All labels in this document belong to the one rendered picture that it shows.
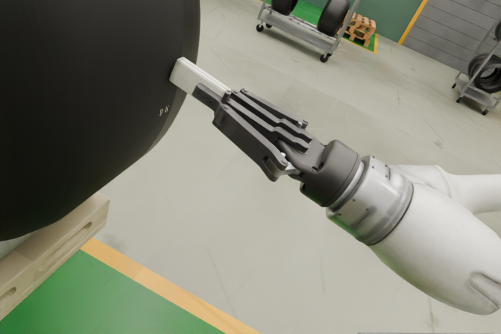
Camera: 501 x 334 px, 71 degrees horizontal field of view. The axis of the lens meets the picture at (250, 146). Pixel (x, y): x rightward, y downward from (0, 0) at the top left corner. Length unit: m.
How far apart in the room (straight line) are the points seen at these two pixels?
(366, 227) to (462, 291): 0.11
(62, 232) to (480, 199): 0.65
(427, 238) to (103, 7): 0.37
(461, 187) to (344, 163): 0.24
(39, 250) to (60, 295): 0.98
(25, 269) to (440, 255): 0.56
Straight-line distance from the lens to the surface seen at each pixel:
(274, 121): 0.41
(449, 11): 11.42
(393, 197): 0.39
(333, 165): 0.38
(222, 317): 1.67
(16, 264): 0.65
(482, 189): 0.60
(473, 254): 0.43
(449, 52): 11.59
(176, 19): 0.42
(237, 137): 0.37
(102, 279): 1.67
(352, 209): 0.39
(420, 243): 0.40
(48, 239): 0.68
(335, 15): 5.60
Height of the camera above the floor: 1.39
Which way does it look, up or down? 31 degrees down
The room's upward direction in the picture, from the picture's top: 23 degrees clockwise
